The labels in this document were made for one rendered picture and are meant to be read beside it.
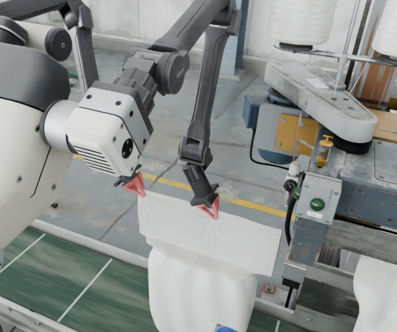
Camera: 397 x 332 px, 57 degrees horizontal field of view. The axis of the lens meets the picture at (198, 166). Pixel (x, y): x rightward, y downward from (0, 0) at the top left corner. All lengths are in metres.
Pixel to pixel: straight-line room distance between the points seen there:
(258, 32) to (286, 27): 5.13
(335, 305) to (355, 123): 0.90
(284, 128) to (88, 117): 0.74
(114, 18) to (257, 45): 2.67
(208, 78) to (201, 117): 0.11
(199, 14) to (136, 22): 6.11
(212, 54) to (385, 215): 0.59
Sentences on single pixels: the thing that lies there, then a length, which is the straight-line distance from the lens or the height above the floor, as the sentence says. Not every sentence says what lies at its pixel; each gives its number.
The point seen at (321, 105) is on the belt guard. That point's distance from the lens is 0.97.
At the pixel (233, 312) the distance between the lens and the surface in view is 1.34.
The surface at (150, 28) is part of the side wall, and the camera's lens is 6.84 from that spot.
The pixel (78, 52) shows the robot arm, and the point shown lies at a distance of 1.25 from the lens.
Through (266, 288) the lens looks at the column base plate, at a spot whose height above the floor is 0.02.
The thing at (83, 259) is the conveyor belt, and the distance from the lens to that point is 1.94.
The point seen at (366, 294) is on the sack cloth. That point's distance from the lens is 1.21.
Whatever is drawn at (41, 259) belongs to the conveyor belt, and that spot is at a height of 0.38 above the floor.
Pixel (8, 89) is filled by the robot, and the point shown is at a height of 1.51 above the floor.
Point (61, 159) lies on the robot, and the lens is 0.74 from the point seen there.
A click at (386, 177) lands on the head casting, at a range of 0.86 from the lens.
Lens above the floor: 1.73
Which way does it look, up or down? 31 degrees down
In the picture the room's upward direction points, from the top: 3 degrees clockwise
